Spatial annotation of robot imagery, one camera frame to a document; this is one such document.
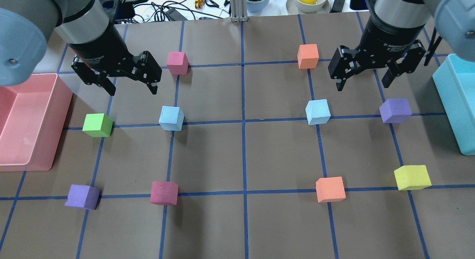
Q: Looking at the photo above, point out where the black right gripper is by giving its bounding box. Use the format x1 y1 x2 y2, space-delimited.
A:
328 9 426 91

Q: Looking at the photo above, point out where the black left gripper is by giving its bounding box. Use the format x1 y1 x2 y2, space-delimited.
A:
68 24 162 96

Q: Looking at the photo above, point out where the light blue block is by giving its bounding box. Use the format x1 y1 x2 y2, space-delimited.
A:
159 106 184 131
305 99 331 125

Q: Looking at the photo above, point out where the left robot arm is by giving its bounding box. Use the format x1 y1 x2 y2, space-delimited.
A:
0 0 162 96

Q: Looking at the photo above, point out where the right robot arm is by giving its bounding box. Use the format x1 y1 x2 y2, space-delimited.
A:
328 0 475 91

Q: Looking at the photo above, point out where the purple foam block right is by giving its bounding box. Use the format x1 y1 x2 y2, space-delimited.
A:
379 98 412 124

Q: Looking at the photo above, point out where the purple foam block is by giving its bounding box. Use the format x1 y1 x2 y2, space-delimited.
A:
379 98 412 124
64 184 100 210

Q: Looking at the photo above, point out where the green foam block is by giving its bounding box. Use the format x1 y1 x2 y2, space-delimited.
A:
82 113 114 138

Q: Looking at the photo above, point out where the pink foam block far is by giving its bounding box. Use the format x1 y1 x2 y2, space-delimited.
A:
167 51 189 75

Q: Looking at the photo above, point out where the pink foam block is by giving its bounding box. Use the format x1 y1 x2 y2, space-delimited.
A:
150 181 179 206
167 51 189 75

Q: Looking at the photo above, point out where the orange foam block far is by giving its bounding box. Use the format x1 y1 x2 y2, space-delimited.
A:
297 44 320 69

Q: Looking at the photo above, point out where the orange foam block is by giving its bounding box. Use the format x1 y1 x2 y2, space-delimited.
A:
297 44 320 69
315 176 346 203

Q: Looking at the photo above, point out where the black power adapter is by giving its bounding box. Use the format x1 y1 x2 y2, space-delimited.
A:
330 0 346 13

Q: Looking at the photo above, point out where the cyan plastic bin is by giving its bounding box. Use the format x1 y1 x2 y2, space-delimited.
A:
432 54 475 155

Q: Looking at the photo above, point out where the pink plastic bin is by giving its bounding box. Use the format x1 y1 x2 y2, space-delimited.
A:
0 73 73 172

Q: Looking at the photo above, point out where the beige bowl with lemon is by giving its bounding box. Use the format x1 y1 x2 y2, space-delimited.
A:
286 0 330 14

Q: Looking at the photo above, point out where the yellow foam block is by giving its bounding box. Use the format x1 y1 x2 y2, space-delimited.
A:
394 165 432 191

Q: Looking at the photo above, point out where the pink foam block near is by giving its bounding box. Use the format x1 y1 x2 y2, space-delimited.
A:
150 181 179 206

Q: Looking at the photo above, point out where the purple foam block left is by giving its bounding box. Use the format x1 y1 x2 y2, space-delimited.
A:
64 184 100 210

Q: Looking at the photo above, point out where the orange foam block near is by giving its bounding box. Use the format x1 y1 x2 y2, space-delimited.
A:
315 176 346 203

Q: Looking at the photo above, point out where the green bowl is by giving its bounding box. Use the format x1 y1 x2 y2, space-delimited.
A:
246 0 270 12

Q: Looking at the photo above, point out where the black cable bundle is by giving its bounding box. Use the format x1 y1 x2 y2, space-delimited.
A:
111 0 230 24

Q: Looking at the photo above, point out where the orange handled tool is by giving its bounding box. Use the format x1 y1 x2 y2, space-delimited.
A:
194 0 204 9

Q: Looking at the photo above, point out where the aluminium frame post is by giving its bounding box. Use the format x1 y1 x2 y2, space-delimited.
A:
230 0 248 22

